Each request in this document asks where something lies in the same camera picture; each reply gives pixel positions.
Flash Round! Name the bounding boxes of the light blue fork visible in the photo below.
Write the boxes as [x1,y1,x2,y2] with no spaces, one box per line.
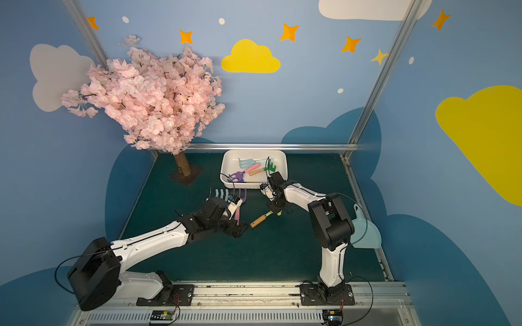
[238,158,261,170]
[214,188,229,201]

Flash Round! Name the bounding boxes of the lime fork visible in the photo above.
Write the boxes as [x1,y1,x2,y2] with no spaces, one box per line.
[250,211,282,228]

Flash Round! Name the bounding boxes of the white plastic storage box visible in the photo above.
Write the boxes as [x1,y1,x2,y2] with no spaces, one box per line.
[220,150,288,190]

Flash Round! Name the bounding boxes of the purple fork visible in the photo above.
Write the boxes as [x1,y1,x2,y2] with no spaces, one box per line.
[234,188,247,225]

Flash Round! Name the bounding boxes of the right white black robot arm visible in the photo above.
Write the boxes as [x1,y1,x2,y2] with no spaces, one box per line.
[260,172,355,299]

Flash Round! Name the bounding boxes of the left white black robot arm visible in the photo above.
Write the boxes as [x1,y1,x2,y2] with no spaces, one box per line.
[67,196,248,311]

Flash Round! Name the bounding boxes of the light blue dustpan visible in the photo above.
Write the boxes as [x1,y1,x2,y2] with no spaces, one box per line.
[350,204,382,249]

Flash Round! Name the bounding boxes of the left control board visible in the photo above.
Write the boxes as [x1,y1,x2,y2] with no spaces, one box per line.
[149,310,178,325]

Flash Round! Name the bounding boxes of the control board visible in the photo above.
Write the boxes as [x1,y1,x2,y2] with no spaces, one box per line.
[322,310,344,326]
[149,310,178,325]

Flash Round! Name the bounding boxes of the pink cherry blossom tree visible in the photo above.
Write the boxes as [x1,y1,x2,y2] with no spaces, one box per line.
[61,35,225,183]

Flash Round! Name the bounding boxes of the right control board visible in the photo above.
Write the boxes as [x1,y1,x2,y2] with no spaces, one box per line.
[322,310,344,326]

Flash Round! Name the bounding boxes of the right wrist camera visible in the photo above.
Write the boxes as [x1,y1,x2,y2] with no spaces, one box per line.
[260,183,274,200]

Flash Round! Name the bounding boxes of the green rake, wooden handle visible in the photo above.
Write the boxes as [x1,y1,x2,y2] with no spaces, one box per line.
[249,160,277,176]

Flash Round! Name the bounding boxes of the purple rake, pink handle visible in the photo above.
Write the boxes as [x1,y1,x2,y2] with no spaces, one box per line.
[226,163,260,183]

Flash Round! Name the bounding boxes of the aluminium frame back bar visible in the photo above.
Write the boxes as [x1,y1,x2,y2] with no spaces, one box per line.
[186,143,358,152]

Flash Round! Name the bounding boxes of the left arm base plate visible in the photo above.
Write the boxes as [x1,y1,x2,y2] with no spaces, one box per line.
[136,284,195,307]

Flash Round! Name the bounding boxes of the aluminium rail front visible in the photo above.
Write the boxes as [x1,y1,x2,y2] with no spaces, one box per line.
[68,281,421,325]

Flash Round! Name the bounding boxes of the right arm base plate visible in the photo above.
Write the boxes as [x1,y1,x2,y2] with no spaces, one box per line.
[299,282,356,306]

